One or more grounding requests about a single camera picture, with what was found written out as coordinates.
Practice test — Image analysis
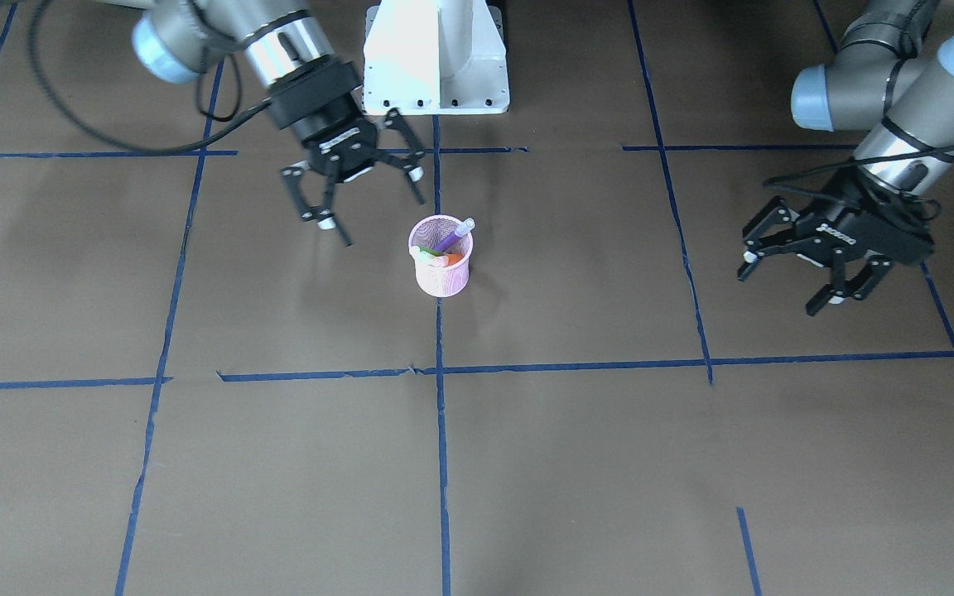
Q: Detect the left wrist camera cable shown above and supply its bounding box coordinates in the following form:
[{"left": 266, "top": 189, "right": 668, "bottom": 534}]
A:
[{"left": 763, "top": 0, "right": 954, "bottom": 224}]

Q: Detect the pink mesh pen holder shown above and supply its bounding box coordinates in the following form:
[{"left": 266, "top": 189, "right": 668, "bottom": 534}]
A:
[{"left": 407, "top": 214, "right": 475, "bottom": 298}]

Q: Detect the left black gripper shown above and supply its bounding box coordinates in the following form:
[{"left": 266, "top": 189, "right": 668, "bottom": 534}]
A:
[{"left": 737, "top": 170, "right": 934, "bottom": 316}]

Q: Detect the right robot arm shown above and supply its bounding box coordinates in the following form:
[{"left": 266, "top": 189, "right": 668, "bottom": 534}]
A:
[{"left": 132, "top": 1, "right": 425, "bottom": 242}]

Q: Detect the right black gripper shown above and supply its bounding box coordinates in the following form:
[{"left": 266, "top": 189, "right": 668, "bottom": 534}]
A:
[{"left": 267, "top": 60, "right": 426, "bottom": 248}]

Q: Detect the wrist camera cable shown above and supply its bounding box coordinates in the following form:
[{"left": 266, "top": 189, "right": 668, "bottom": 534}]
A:
[
  {"left": 27, "top": 0, "right": 272, "bottom": 156},
  {"left": 763, "top": 0, "right": 954, "bottom": 224}
]

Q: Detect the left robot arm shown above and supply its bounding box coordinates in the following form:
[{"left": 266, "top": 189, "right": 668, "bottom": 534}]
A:
[{"left": 737, "top": 1, "right": 954, "bottom": 315}]

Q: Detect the orange highlighter pen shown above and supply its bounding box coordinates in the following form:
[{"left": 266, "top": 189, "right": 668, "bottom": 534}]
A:
[{"left": 428, "top": 253, "right": 465, "bottom": 268}]

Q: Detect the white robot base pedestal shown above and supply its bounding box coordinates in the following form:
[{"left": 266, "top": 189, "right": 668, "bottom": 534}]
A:
[{"left": 361, "top": 1, "right": 511, "bottom": 116}]

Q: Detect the yellow highlighter pen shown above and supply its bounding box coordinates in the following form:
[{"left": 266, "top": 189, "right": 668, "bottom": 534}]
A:
[{"left": 409, "top": 246, "right": 431, "bottom": 267}]

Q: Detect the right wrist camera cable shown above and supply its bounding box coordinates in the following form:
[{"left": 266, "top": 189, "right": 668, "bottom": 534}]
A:
[{"left": 27, "top": 0, "right": 272, "bottom": 156}]

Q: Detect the purple marker pen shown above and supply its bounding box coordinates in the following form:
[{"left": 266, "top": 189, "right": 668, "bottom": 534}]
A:
[{"left": 434, "top": 218, "right": 475, "bottom": 253}]

